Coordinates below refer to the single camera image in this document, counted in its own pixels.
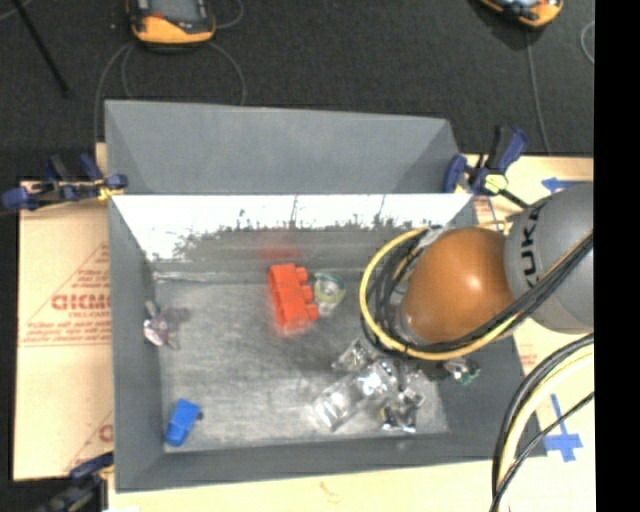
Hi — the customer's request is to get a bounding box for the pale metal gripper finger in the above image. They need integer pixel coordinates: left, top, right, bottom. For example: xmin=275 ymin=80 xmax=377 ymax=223
xmin=382 ymin=386 xmax=426 ymax=434
xmin=312 ymin=373 xmax=382 ymax=433

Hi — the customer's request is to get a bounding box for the clear glass cup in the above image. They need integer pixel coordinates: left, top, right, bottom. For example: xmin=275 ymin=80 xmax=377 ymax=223
xmin=313 ymin=271 xmax=347 ymax=317

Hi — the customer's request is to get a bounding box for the red toy brick block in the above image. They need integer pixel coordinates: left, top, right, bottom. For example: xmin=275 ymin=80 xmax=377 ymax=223
xmin=267 ymin=263 xmax=321 ymax=334

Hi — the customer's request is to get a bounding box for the grey metal bin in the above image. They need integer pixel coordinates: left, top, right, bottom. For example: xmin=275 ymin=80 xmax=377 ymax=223
xmin=103 ymin=99 xmax=547 ymax=494

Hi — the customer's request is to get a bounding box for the blue toy block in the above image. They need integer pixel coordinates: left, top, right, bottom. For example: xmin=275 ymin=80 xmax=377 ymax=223
xmin=164 ymin=398 xmax=204 ymax=448

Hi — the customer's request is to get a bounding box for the small clear purple toy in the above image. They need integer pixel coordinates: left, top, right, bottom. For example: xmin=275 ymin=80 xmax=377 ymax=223
xmin=143 ymin=299 xmax=182 ymax=351

